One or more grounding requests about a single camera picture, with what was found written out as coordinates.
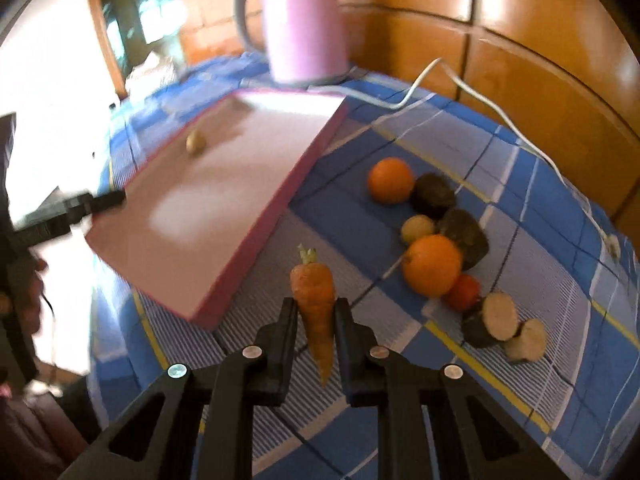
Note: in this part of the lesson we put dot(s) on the dark red cloth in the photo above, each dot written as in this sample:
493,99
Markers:
30,435

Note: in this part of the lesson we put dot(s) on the small orange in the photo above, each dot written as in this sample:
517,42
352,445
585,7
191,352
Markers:
391,180

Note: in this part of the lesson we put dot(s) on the red tomato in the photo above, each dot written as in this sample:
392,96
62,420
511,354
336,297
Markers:
464,292

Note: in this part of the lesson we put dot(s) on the dark brown root piece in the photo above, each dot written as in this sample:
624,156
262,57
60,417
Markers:
465,237
434,194

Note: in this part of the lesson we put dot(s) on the person's left hand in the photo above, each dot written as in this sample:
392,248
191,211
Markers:
37,305

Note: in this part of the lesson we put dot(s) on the white crumpled cloth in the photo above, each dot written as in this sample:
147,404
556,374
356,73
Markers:
150,70

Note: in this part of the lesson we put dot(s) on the large orange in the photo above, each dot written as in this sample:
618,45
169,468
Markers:
431,266

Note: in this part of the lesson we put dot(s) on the orange carrot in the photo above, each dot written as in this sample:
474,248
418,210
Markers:
315,300

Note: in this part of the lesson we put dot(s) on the small cut root piece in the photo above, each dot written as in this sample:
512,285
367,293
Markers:
527,342

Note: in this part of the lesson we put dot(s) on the large cut root piece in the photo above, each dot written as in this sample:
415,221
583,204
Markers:
492,317

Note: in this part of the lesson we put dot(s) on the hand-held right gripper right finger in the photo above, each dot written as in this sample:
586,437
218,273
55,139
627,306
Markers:
342,340

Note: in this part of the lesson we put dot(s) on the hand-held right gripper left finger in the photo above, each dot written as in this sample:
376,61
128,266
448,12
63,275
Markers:
290,340

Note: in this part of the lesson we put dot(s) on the small yellow potato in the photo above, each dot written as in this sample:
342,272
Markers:
417,229
196,143

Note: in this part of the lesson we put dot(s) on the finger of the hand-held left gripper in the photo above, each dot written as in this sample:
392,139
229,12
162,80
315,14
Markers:
75,207

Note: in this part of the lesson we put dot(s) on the pink tray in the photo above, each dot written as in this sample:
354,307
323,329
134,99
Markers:
225,185

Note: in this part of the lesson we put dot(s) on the blue plaid blanket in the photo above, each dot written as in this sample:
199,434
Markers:
525,220

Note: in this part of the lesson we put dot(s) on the pink electric kettle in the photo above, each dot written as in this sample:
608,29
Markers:
305,25

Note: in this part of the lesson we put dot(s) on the wooden framed window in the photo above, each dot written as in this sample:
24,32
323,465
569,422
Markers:
145,15

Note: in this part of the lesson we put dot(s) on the wooden wardrobe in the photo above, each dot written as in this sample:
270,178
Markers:
525,10

